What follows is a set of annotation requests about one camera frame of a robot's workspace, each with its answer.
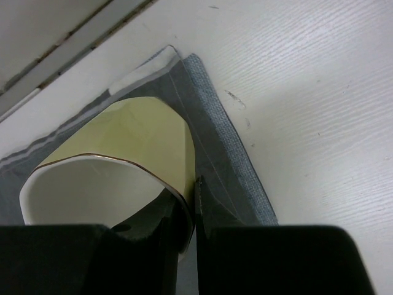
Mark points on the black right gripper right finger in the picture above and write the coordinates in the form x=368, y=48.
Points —
x=234, y=258

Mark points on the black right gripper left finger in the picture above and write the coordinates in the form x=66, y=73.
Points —
x=137, y=256

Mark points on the grey striped cloth placemat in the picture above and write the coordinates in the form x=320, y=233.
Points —
x=184, y=84

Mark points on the yellow-green mug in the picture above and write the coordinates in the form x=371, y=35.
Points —
x=114, y=166

